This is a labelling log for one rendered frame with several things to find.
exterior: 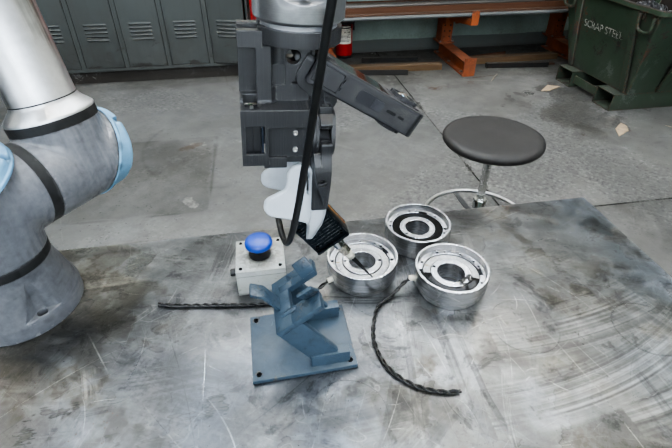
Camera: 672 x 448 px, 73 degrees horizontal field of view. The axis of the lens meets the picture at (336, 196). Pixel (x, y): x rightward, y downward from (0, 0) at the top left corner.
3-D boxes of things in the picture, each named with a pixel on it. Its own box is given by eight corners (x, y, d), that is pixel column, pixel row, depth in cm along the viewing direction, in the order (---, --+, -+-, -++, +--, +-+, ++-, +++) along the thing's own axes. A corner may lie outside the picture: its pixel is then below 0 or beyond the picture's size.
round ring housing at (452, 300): (474, 262, 72) (478, 242, 70) (494, 313, 64) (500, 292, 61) (407, 262, 72) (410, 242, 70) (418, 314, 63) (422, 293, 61)
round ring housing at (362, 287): (369, 244, 76) (370, 224, 74) (410, 282, 69) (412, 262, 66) (314, 267, 71) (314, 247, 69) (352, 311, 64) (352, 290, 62)
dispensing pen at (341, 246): (389, 275, 54) (303, 186, 44) (360, 294, 54) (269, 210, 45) (384, 263, 55) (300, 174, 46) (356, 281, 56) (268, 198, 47)
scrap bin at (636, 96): (538, 71, 386) (561, -19, 347) (617, 66, 397) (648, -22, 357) (621, 123, 301) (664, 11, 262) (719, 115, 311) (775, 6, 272)
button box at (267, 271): (283, 258, 73) (281, 234, 70) (287, 290, 67) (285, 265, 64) (232, 263, 72) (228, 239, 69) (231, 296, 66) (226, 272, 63)
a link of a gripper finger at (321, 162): (304, 195, 46) (305, 111, 42) (321, 194, 46) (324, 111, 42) (310, 218, 42) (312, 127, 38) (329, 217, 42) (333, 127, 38)
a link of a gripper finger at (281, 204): (263, 239, 47) (261, 156, 43) (320, 236, 48) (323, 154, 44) (265, 256, 45) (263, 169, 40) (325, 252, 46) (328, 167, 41)
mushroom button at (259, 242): (273, 253, 70) (271, 228, 67) (275, 271, 67) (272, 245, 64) (247, 256, 70) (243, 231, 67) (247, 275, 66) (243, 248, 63)
